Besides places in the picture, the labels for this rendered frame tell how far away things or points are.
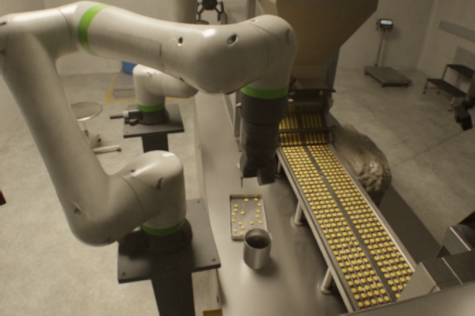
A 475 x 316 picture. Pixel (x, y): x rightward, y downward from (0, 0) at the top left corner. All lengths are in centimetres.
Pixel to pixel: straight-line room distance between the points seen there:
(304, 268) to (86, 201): 65
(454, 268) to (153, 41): 51
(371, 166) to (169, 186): 73
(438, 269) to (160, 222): 60
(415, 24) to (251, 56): 566
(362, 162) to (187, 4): 84
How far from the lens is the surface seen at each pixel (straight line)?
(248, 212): 115
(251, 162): 68
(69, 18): 78
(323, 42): 115
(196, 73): 46
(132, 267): 87
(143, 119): 143
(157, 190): 72
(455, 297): 30
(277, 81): 58
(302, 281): 99
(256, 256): 95
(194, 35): 48
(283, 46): 55
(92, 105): 288
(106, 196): 68
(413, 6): 595
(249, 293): 95
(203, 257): 86
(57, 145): 68
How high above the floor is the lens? 160
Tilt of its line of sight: 31 degrees down
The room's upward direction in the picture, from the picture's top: 3 degrees clockwise
